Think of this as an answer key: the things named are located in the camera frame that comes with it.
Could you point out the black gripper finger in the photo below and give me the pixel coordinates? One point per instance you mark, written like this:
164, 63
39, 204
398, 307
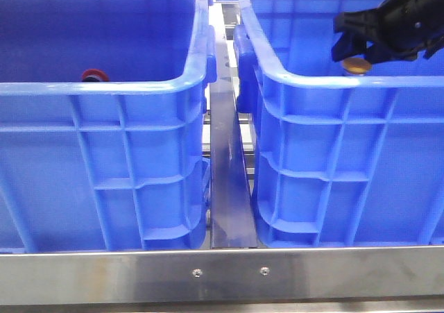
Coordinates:
348, 45

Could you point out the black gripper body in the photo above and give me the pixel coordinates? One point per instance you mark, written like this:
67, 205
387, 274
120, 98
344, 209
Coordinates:
396, 29

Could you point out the yellow push button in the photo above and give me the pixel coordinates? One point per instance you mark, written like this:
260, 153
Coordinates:
355, 66

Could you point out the red push button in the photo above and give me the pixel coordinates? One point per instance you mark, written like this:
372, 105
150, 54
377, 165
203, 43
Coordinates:
94, 75

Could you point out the blue bin front right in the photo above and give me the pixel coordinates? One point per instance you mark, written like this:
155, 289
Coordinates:
339, 160

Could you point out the blue bin front left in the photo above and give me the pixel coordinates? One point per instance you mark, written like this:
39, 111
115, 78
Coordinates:
103, 166

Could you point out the dark metal divider rail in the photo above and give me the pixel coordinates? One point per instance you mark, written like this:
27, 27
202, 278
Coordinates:
232, 221

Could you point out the metal roller rack frame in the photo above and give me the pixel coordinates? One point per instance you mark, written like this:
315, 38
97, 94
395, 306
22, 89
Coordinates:
388, 279

